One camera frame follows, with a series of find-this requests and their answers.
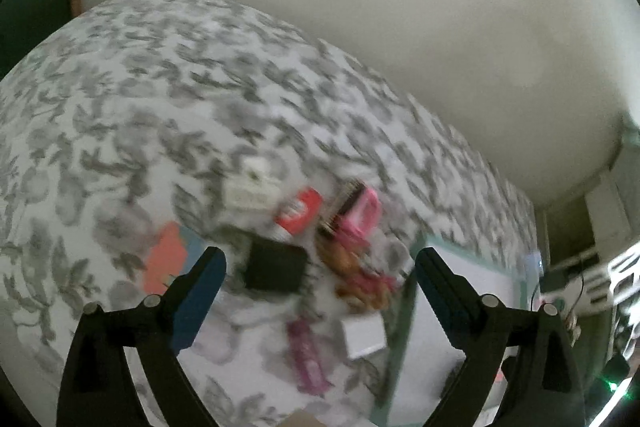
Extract plain white small box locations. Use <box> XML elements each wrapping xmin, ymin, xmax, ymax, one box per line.
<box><xmin>341</xmin><ymin>314</ymin><xmax>387</xmax><ymax>360</ymax></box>

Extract red squeeze tube white cap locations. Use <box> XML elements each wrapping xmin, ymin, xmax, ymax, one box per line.
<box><xmin>274</xmin><ymin>188</ymin><xmax>323</xmax><ymax>240</ymax></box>

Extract white wire rack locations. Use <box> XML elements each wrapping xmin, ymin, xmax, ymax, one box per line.
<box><xmin>540</xmin><ymin>242</ymin><xmax>640</xmax><ymax>358</ymax></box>

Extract magenta slim tube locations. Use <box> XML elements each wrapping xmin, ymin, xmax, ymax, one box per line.
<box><xmin>287</xmin><ymin>319</ymin><xmax>331</xmax><ymax>393</ymax></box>

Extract orange card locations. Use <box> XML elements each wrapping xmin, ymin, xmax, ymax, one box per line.
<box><xmin>144</xmin><ymin>222</ymin><xmax>188</xmax><ymax>295</ymax></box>

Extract white power adapter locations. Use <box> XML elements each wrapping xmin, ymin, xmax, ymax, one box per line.
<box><xmin>522</xmin><ymin>252</ymin><xmax>546</xmax><ymax>280</ymax></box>

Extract light blue card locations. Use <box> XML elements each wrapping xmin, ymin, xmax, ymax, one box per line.
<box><xmin>179</xmin><ymin>227</ymin><xmax>206</xmax><ymax>268</ymax></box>

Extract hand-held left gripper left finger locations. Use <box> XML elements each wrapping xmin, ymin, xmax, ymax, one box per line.
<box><xmin>56</xmin><ymin>247</ymin><xmax>228</xmax><ymax>427</ymax></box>

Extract grey floral bed blanket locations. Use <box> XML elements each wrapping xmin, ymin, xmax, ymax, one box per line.
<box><xmin>0</xmin><ymin>0</ymin><xmax>538</xmax><ymax>427</ymax></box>

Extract brown and red snack packets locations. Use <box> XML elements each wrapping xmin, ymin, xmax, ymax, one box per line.
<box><xmin>317</xmin><ymin>234</ymin><xmax>401</xmax><ymax>312</ymax></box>

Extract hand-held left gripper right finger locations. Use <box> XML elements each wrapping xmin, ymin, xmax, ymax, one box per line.
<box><xmin>415</xmin><ymin>248</ymin><xmax>585</xmax><ymax>427</ymax></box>

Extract teal rimmed white storage box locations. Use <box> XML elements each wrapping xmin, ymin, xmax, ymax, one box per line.
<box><xmin>385</xmin><ymin>237</ymin><xmax>531</xmax><ymax>427</ymax></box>

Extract pink brush black bristles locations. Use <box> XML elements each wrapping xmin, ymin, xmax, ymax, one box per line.
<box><xmin>335</xmin><ymin>187</ymin><xmax>382</xmax><ymax>248</ymax></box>

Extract gold black patterned box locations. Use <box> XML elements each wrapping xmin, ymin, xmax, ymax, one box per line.
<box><xmin>320</xmin><ymin>179</ymin><xmax>366</xmax><ymax>233</ymax></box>

